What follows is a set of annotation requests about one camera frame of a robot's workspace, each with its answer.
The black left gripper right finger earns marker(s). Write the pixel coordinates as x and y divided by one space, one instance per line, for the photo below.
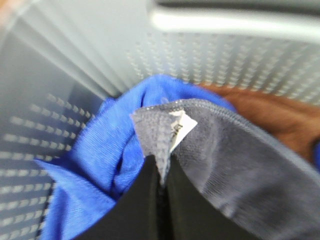
191 216

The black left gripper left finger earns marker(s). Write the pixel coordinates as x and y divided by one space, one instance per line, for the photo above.
137 214

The grey towel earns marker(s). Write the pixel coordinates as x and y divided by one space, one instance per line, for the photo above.
245 173

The blue towel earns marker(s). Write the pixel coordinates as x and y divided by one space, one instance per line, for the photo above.
106 157

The white towel care tag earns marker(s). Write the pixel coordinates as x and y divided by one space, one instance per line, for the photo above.
180 127

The brown towel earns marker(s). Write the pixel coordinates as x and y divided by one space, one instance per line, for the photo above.
280 117

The grey perforated laundry basket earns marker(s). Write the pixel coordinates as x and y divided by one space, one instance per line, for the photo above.
59 59

